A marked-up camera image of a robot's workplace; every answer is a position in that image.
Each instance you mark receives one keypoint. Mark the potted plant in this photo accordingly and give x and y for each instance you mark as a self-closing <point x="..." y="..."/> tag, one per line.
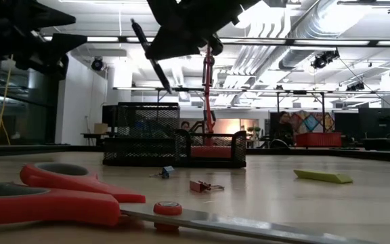
<point x="254" y="131"/>

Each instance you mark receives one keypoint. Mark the red binder clip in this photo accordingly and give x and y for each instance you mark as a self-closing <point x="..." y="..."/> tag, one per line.
<point x="197" y="186"/>

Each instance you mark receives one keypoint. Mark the black mesh desk organizer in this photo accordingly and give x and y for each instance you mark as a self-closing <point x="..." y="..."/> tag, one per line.
<point x="141" y="149"/>

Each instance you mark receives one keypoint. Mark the large black monitor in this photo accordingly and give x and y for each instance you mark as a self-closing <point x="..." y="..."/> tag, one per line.
<point x="381" y="118"/>

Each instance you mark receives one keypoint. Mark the silver ventilation duct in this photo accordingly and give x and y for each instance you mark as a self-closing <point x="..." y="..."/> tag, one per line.
<point x="303" y="30"/>

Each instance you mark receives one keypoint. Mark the cardboard box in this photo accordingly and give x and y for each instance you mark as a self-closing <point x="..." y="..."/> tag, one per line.
<point x="101" y="128"/>

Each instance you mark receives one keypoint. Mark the long ceiling strip light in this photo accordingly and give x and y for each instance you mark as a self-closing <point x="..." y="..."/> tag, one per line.
<point x="102" y="39"/>

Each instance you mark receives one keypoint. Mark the colourful patchwork quilt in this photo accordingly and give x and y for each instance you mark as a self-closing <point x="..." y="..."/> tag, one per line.
<point x="311" y="122"/>

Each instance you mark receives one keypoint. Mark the person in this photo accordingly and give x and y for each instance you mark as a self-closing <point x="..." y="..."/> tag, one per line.
<point x="185" y="126"/>
<point x="284" y="130"/>

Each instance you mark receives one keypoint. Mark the black ceiling camera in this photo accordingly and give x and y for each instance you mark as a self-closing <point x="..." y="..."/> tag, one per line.
<point x="323" y="60"/>

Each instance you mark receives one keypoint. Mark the small black monitor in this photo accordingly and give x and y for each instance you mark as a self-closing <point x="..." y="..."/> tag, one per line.
<point x="108" y="115"/>

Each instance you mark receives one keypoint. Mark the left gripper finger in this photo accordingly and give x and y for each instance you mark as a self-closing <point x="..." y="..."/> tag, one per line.
<point x="56" y="51"/>
<point x="42" y="17"/>

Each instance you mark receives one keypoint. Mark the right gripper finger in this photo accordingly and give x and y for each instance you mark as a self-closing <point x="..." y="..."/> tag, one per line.
<point x="178" y="44"/>
<point x="178" y="15"/>

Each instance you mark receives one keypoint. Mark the black aluminium table frame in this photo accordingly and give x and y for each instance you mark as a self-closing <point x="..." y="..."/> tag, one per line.
<point x="350" y="154"/>

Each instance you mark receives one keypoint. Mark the black pen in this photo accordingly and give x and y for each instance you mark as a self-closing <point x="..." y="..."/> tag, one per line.
<point x="159" y="72"/>

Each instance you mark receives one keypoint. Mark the yellow sticky note pad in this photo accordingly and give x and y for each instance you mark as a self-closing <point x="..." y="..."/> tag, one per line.
<point x="323" y="176"/>

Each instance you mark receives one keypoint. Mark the blue binder clip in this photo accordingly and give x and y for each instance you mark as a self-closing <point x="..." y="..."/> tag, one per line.
<point x="167" y="170"/>

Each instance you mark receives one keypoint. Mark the black ceiling spotlight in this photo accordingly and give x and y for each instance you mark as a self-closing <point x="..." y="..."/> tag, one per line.
<point x="97" y="63"/>

